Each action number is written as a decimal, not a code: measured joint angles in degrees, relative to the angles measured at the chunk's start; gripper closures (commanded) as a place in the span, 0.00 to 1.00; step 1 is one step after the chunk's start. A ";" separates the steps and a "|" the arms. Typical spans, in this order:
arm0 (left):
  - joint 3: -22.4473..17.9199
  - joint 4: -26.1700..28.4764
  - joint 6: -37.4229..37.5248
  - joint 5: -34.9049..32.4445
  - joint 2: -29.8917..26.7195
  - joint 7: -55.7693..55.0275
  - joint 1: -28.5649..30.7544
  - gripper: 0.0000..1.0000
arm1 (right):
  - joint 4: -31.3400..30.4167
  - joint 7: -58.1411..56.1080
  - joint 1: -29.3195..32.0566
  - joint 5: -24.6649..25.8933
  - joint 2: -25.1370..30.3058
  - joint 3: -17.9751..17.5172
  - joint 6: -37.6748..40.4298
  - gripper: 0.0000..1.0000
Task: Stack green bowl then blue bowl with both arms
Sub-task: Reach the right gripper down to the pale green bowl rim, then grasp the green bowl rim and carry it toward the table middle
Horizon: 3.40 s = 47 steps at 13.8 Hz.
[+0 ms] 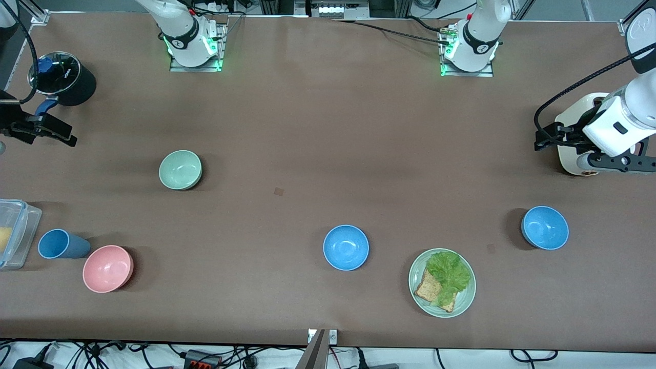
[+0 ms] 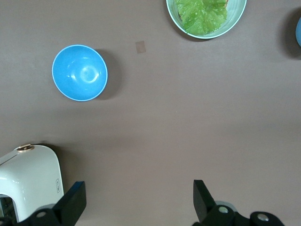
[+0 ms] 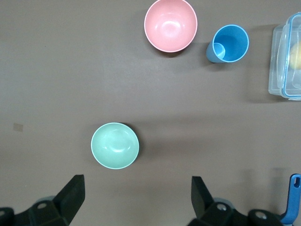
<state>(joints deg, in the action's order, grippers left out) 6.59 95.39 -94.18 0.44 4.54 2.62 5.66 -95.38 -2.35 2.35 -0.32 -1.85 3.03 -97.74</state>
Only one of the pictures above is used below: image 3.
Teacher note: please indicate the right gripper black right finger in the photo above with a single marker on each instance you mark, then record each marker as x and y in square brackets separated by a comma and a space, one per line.
[202, 200]

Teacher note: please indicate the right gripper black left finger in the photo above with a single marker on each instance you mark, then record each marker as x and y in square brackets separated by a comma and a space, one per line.
[68, 200]

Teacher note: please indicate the green bowl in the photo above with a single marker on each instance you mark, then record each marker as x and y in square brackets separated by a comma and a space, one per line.
[115, 145]

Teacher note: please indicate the pink bowl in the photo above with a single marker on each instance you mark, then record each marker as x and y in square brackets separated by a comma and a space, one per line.
[170, 24]

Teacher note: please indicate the clear lid with blue seal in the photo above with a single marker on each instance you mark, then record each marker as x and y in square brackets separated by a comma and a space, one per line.
[288, 70]

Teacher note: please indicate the clear plastic storage container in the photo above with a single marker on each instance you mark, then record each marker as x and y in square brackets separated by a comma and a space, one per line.
[276, 61]

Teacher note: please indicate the blue plastic cup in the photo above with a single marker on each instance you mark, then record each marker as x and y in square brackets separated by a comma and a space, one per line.
[229, 44]

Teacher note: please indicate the yellow food piece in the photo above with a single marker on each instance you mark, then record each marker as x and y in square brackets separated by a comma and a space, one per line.
[296, 56]

